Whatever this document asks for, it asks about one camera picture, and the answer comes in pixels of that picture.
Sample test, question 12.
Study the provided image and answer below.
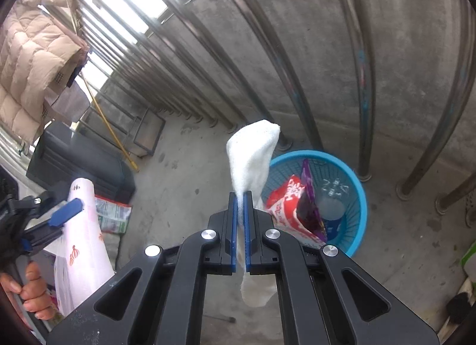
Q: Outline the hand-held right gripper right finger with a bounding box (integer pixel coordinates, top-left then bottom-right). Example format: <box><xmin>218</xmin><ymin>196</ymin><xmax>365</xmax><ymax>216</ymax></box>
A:
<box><xmin>243</xmin><ymin>191</ymin><xmax>439</xmax><ymax>345</ymax></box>

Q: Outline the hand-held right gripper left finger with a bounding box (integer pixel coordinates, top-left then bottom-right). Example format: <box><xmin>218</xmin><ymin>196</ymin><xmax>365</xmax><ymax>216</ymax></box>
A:
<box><xmin>46</xmin><ymin>192</ymin><xmax>239</xmax><ymax>345</ymax></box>

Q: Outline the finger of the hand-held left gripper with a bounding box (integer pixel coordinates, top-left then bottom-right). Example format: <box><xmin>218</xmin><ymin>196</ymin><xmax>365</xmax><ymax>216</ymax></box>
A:
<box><xmin>9</xmin><ymin>190</ymin><xmax>57</xmax><ymax>220</ymax></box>
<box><xmin>22</xmin><ymin>198</ymin><xmax>84</xmax><ymax>248</ymax></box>

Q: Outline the red snack bag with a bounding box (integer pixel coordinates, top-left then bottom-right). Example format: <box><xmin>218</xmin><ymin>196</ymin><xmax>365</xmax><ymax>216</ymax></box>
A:
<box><xmin>265</xmin><ymin>175</ymin><xmax>326</xmax><ymax>251</ymax></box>

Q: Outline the purple snack bag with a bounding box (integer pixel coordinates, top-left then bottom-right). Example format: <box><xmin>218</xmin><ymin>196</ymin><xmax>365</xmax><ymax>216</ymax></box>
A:
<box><xmin>296</xmin><ymin>159</ymin><xmax>328</xmax><ymax>243</ymax></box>

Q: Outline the white paper tissue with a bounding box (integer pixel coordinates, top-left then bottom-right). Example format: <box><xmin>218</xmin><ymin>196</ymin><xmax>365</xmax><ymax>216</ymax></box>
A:
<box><xmin>226</xmin><ymin>119</ymin><xmax>281</xmax><ymax>308</ymax></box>

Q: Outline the clear plastic bottle blue label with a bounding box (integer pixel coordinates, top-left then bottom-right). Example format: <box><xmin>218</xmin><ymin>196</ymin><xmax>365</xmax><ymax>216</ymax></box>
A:
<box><xmin>316</xmin><ymin>196</ymin><xmax>348</xmax><ymax>243</ymax></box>

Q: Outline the blue plastic wastebasket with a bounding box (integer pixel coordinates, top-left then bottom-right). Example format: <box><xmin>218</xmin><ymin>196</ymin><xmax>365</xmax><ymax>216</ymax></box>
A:
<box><xmin>260</xmin><ymin>149</ymin><xmax>368</xmax><ymax>258</ymax></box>

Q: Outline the person's left hand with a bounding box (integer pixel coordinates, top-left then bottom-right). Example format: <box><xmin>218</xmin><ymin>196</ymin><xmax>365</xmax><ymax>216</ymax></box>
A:
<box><xmin>0</xmin><ymin>261</ymin><xmax>57</xmax><ymax>321</ymax></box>

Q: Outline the pink printed tablecloth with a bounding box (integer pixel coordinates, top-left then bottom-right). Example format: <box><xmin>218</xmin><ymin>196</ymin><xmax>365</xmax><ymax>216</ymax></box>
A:
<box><xmin>54</xmin><ymin>177</ymin><xmax>116</xmax><ymax>318</ymax></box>

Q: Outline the dark cabinet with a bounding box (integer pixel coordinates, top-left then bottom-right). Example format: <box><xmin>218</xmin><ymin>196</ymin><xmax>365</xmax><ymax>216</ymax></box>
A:
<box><xmin>26</xmin><ymin>122</ymin><xmax>136</xmax><ymax>202</ymax></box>

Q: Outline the grey hanging cloth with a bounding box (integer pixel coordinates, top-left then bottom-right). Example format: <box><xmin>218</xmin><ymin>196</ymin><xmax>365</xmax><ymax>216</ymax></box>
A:
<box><xmin>50</xmin><ymin>81</ymin><xmax>91</xmax><ymax>122</ymax></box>

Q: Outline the beige down jacket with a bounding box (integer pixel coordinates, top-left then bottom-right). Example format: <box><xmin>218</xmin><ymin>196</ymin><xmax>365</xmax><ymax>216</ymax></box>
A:
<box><xmin>0</xmin><ymin>0</ymin><xmax>90</xmax><ymax>145</ymax></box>

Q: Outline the metal balcony railing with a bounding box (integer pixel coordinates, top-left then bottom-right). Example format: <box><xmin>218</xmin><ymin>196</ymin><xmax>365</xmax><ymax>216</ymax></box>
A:
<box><xmin>63</xmin><ymin>0</ymin><xmax>476</xmax><ymax>215</ymax></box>

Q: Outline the white bag green print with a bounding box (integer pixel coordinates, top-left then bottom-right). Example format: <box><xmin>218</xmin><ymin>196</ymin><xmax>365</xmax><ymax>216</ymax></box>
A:
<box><xmin>460</xmin><ymin>241</ymin><xmax>476</xmax><ymax>277</ymax></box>

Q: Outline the grey slipper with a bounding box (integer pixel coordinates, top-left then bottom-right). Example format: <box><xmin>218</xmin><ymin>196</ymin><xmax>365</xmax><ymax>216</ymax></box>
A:
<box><xmin>462</xmin><ymin>191</ymin><xmax>476</xmax><ymax>227</ymax></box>

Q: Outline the yellow broom handle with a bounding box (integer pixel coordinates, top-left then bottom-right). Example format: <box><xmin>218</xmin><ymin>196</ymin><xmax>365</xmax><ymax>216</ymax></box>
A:
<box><xmin>82</xmin><ymin>77</ymin><xmax>140</xmax><ymax>172</ymax></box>

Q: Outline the small metal frame rack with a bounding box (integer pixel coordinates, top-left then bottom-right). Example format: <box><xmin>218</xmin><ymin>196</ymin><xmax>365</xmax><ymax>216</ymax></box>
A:
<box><xmin>132</xmin><ymin>108</ymin><xmax>167</xmax><ymax>158</ymax></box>

